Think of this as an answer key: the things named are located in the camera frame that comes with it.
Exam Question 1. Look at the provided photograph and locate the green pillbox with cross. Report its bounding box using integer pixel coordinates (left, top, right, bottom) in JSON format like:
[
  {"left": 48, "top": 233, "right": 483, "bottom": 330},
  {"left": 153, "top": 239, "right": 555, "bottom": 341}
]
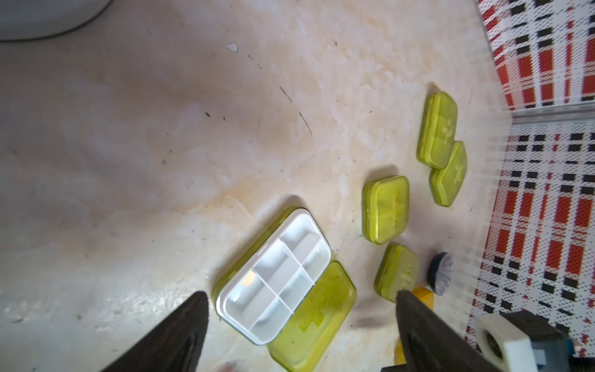
[{"left": 363, "top": 175, "right": 410, "bottom": 245}]

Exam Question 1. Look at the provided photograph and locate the green pillbox white tray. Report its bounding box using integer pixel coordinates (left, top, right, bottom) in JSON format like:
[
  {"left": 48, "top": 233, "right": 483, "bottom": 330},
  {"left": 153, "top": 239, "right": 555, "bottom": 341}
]
[{"left": 429, "top": 141, "right": 468, "bottom": 207}]

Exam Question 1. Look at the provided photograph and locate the white square pillbox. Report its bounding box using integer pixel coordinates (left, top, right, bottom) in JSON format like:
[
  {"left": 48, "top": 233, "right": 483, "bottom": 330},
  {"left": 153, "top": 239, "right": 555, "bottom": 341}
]
[{"left": 373, "top": 242, "right": 420, "bottom": 303}]

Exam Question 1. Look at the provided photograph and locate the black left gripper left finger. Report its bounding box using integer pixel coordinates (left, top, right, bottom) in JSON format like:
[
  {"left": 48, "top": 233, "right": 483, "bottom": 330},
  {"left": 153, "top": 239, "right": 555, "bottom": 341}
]
[{"left": 104, "top": 291, "right": 209, "bottom": 371}]

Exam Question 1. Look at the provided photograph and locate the round blue pillbox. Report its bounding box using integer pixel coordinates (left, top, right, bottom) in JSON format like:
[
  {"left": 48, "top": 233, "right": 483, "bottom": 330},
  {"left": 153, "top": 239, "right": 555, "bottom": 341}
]
[{"left": 427, "top": 252, "right": 454, "bottom": 296}]

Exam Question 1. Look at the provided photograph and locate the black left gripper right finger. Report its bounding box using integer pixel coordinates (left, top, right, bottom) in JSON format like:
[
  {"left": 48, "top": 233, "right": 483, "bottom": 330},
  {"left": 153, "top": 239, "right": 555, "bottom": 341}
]
[{"left": 394, "top": 291, "right": 497, "bottom": 371}]

